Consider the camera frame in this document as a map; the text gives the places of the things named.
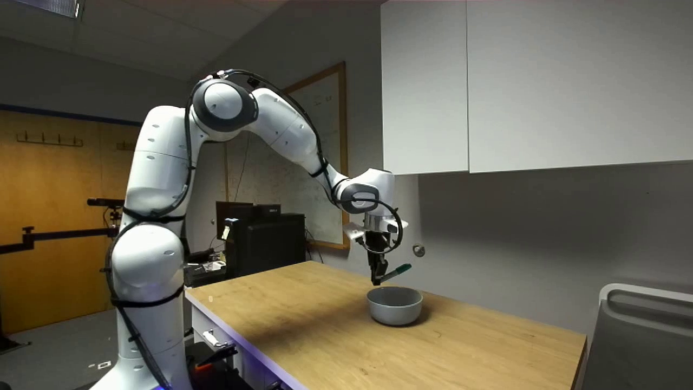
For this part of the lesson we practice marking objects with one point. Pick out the wooden door panel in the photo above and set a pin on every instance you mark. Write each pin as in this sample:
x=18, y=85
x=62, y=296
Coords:
x=49, y=274

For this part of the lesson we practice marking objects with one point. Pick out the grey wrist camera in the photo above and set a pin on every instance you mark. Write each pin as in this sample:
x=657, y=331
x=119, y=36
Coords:
x=355, y=236

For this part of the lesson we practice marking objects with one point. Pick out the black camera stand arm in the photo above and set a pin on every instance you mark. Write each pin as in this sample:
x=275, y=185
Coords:
x=49, y=238

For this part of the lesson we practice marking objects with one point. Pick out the green marker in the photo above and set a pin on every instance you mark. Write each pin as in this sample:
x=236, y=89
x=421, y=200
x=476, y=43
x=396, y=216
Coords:
x=400, y=270

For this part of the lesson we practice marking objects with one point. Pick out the silver grey case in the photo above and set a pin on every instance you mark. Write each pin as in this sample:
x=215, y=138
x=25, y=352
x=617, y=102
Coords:
x=639, y=340

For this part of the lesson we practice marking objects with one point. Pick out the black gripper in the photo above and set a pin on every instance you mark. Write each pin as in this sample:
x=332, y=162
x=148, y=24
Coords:
x=378, y=243

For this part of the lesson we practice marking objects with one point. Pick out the wood-framed whiteboard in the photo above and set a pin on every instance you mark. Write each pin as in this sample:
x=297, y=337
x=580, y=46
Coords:
x=328, y=145

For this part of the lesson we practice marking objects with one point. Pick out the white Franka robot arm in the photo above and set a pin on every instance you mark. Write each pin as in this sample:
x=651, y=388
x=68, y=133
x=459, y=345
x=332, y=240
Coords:
x=153, y=166

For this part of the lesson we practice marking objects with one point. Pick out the small round wall knob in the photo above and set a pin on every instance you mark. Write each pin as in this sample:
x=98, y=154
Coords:
x=418, y=250

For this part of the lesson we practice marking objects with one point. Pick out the black device with red parts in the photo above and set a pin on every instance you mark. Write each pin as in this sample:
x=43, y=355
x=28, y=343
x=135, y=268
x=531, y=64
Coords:
x=213, y=370

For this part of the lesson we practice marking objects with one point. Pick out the white wall cabinet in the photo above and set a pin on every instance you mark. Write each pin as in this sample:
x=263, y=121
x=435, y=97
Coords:
x=563, y=80

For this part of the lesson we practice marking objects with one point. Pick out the grey round bowl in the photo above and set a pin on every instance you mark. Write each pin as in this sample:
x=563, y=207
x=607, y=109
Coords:
x=394, y=306

